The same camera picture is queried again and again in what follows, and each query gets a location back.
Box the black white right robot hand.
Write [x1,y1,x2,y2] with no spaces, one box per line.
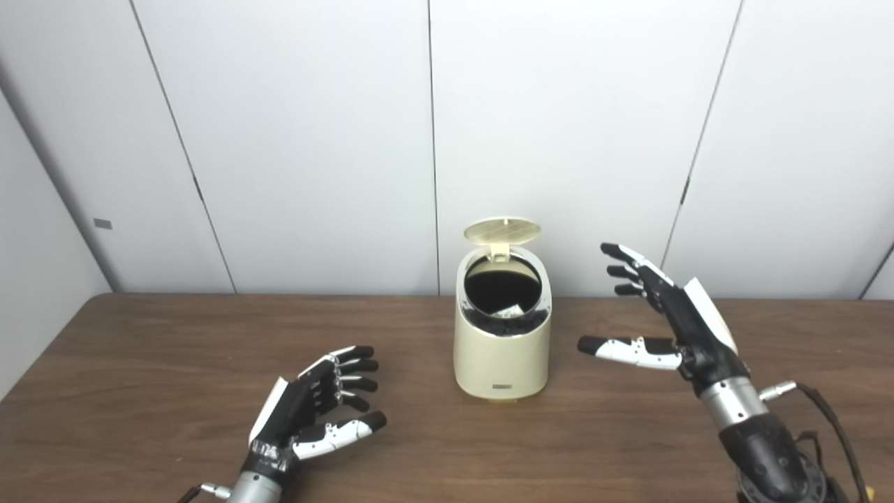
[578,242,749,392]

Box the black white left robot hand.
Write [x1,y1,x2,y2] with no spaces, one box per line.
[241,345,388,483]

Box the cream lidded trash can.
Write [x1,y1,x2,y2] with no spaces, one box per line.
[453,246,552,403]

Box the cream round bin lid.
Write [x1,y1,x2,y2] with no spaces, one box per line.
[464,217,543,263]

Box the black bin liner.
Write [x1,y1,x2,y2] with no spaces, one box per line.
[461,257,547,337]

